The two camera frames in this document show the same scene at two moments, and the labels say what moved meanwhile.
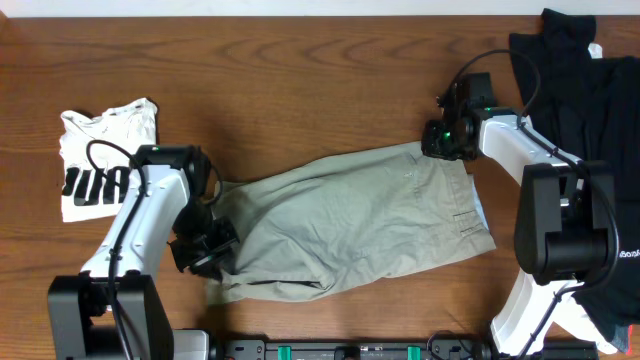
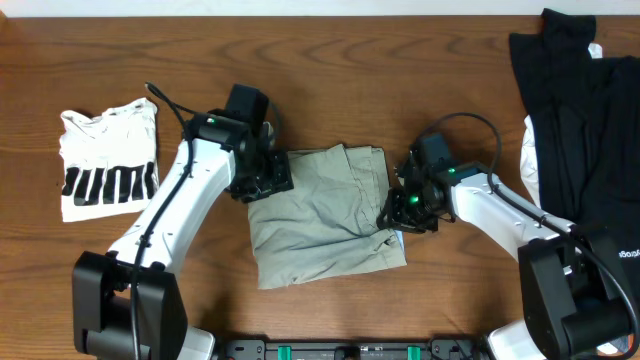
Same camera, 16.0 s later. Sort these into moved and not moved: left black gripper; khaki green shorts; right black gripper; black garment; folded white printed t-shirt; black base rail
Moved: right black gripper; khaki green shorts; left black gripper
Not moved: folded white printed t-shirt; black garment; black base rail
